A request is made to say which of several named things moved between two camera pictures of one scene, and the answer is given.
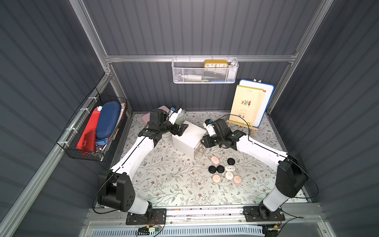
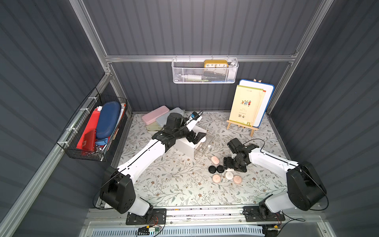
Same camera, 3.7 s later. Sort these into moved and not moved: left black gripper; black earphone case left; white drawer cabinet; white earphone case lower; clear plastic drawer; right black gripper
Moved: right black gripper; left black gripper
Not moved: black earphone case left; clear plastic drawer; white drawer cabinet; white earphone case lower
